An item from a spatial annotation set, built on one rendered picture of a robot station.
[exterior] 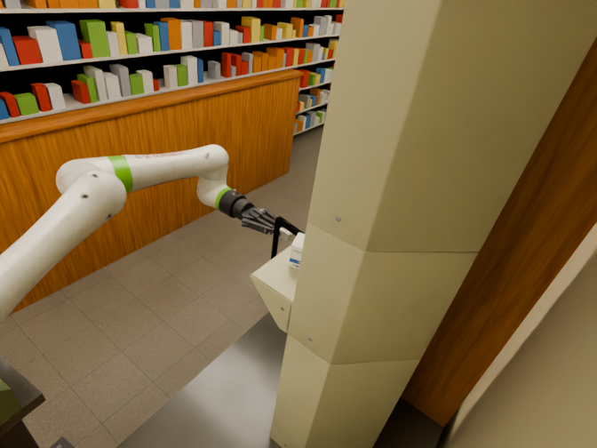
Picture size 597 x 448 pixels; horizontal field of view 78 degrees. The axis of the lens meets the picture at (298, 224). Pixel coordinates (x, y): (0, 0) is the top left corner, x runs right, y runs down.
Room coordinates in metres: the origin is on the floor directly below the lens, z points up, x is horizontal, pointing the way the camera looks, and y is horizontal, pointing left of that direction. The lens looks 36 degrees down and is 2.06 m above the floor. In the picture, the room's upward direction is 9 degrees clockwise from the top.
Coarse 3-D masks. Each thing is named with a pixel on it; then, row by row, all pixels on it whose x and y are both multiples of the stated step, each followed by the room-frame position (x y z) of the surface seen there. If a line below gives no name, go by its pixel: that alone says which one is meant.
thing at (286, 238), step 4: (280, 216) 0.96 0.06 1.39; (284, 220) 0.94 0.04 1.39; (280, 228) 0.95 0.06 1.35; (284, 228) 0.94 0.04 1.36; (296, 228) 0.91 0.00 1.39; (280, 232) 0.95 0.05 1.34; (284, 232) 0.94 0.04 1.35; (288, 232) 0.93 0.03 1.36; (300, 232) 0.89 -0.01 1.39; (280, 236) 0.95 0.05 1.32; (284, 236) 0.93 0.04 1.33; (288, 236) 0.92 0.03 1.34; (292, 236) 0.91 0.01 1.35; (280, 240) 0.94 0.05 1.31; (284, 240) 0.93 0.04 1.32; (288, 240) 0.92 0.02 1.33; (292, 240) 0.91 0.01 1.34; (280, 244) 0.94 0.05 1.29; (284, 244) 0.93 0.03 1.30; (288, 244) 0.92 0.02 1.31; (280, 248) 0.94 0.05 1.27; (284, 248) 0.93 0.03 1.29
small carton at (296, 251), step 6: (300, 234) 0.65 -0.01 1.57; (294, 240) 0.62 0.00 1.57; (300, 240) 0.63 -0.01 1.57; (294, 246) 0.60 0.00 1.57; (300, 246) 0.60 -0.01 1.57; (294, 252) 0.60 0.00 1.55; (300, 252) 0.60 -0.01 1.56; (294, 258) 0.60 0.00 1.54; (300, 258) 0.60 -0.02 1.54; (294, 264) 0.60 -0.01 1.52
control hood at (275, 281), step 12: (288, 252) 0.65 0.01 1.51; (276, 264) 0.60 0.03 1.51; (288, 264) 0.61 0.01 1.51; (252, 276) 0.56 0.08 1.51; (264, 276) 0.56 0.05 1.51; (276, 276) 0.57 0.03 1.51; (288, 276) 0.57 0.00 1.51; (264, 288) 0.54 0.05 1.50; (276, 288) 0.53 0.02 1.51; (288, 288) 0.54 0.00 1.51; (264, 300) 0.54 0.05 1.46; (276, 300) 0.52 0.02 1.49; (288, 300) 0.51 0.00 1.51; (276, 312) 0.52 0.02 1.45; (288, 312) 0.50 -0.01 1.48; (288, 324) 0.50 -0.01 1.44
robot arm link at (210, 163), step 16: (128, 160) 0.94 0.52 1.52; (144, 160) 0.98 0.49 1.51; (160, 160) 1.01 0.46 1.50; (176, 160) 1.04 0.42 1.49; (192, 160) 1.08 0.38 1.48; (208, 160) 1.11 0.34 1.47; (224, 160) 1.15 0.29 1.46; (144, 176) 0.94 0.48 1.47; (160, 176) 0.98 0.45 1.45; (176, 176) 1.03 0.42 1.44; (192, 176) 1.08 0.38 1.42; (208, 176) 1.12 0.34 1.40; (224, 176) 1.15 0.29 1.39
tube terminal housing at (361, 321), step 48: (336, 240) 0.47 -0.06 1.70; (336, 288) 0.46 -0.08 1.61; (384, 288) 0.46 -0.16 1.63; (432, 288) 0.48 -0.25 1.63; (288, 336) 0.50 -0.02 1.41; (336, 336) 0.44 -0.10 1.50; (384, 336) 0.46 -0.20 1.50; (432, 336) 0.49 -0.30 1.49; (288, 384) 0.49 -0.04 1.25; (336, 384) 0.45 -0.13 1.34; (384, 384) 0.48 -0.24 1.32; (288, 432) 0.47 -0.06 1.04; (336, 432) 0.46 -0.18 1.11
